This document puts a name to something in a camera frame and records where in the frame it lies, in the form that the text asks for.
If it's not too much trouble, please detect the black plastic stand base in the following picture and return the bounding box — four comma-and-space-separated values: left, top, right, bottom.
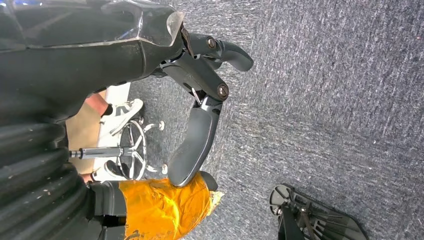
268, 183, 369, 240

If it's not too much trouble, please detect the white sneaker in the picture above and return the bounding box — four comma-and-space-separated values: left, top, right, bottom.
99, 98, 145, 137
92, 160, 132, 182

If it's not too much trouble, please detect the person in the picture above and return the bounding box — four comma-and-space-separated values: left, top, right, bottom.
79, 93, 145, 184

